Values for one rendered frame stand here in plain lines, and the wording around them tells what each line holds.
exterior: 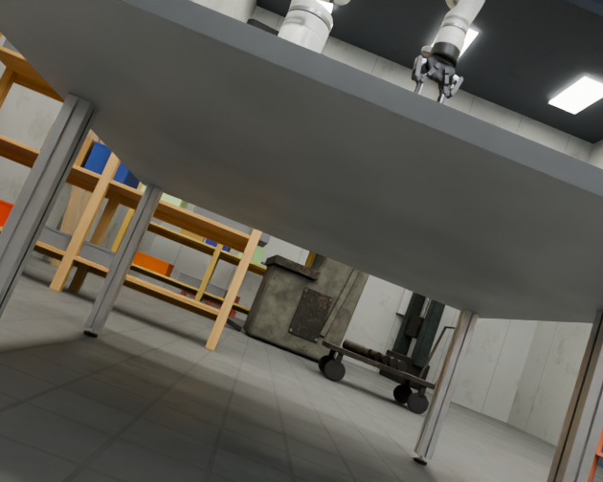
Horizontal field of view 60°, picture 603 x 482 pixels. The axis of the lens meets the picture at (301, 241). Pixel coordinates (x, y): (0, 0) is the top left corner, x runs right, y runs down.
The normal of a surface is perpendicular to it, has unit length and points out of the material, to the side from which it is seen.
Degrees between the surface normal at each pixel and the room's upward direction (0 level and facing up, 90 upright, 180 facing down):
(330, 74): 90
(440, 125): 90
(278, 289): 90
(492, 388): 90
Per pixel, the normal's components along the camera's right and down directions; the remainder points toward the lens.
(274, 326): 0.20, -0.08
